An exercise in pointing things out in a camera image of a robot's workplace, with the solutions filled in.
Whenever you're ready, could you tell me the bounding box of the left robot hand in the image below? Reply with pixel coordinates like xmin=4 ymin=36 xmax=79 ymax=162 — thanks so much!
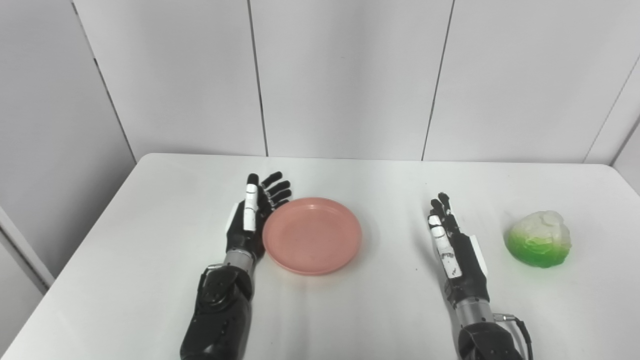
xmin=225 ymin=171 xmax=293 ymax=261

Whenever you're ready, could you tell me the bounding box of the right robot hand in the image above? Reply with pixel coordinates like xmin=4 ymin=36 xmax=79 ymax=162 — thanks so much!
xmin=428 ymin=192 xmax=490 ymax=307

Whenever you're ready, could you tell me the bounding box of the pink plate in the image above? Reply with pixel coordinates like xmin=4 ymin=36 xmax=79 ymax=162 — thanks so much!
xmin=262 ymin=197 xmax=363 ymax=276

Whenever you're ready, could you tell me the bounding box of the green white cabbage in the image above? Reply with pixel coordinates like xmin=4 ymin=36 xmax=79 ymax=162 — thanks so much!
xmin=505 ymin=210 xmax=572 ymax=268

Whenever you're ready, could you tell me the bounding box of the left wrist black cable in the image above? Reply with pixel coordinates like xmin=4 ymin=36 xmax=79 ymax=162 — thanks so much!
xmin=196 ymin=264 xmax=223 ymax=301

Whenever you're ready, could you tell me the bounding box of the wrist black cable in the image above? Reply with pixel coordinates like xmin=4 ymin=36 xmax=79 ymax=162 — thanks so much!
xmin=196 ymin=264 xmax=223 ymax=301
xmin=494 ymin=313 xmax=534 ymax=360

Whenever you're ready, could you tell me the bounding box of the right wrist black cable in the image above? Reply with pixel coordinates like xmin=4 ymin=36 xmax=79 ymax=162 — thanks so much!
xmin=494 ymin=313 xmax=534 ymax=360

